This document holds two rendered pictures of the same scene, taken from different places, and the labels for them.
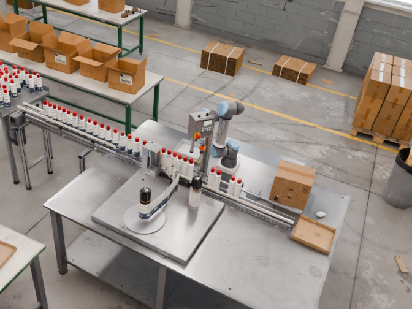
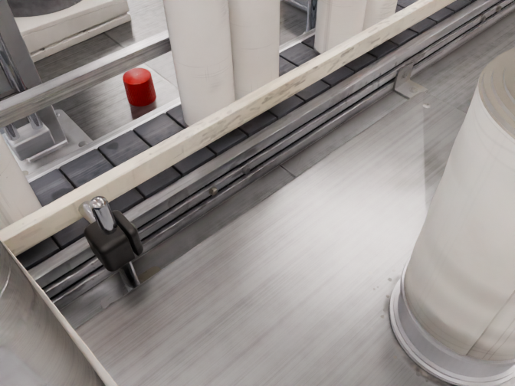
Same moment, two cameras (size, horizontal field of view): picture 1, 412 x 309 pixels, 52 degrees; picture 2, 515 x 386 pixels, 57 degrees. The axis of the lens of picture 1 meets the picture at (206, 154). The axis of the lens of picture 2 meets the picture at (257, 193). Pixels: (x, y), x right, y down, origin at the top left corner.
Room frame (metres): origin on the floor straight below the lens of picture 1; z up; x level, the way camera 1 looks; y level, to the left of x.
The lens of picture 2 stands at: (2.44, 0.22, 1.18)
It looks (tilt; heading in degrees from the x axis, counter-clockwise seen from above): 48 degrees down; 299
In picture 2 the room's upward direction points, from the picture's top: 2 degrees counter-clockwise
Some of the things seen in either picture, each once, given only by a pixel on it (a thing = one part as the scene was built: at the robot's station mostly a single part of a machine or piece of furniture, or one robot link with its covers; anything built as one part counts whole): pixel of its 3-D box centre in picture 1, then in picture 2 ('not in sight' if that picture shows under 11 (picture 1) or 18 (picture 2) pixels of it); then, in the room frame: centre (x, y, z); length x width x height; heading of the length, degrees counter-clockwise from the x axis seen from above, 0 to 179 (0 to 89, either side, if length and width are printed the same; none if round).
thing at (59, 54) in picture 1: (62, 52); not in sight; (4.56, 1.86, 0.97); 0.45 x 0.38 x 0.37; 165
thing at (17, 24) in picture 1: (7, 32); not in sight; (4.87, 2.68, 0.97); 0.45 x 0.40 x 0.37; 164
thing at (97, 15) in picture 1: (79, 23); not in sight; (6.93, 2.50, 0.39); 2.20 x 0.80 x 0.78; 72
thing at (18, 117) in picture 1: (16, 129); not in sight; (3.27, 1.86, 0.71); 0.15 x 0.12 x 0.34; 159
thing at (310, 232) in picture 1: (314, 233); not in sight; (2.33, -0.92, 0.85); 0.30 x 0.26 x 0.04; 69
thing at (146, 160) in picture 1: (152, 159); not in sight; (2.75, 0.44, 1.01); 0.14 x 0.13 x 0.26; 69
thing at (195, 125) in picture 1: (200, 125); not in sight; (2.80, 0.08, 1.38); 0.17 x 0.10 x 0.19; 124
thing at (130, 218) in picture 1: (144, 218); not in sight; (2.19, 0.38, 0.89); 0.31 x 0.31 x 0.01
